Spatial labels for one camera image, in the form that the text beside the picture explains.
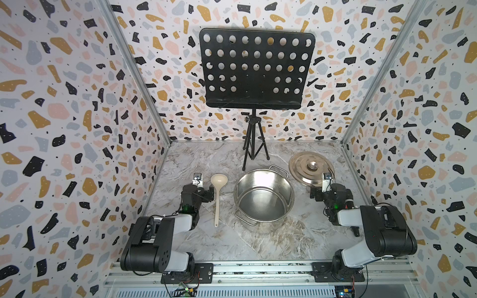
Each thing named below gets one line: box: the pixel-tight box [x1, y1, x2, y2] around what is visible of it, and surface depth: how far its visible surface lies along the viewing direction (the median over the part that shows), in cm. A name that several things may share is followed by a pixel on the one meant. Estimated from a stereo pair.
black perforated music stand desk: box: [198, 27, 316, 110], surface depth 68 cm
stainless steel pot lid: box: [288, 151, 336, 187], surface depth 110 cm
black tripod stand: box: [240, 108, 270, 172], surface depth 99 cm
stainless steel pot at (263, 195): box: [233, 164, 296, 227], surface depth 96 cm
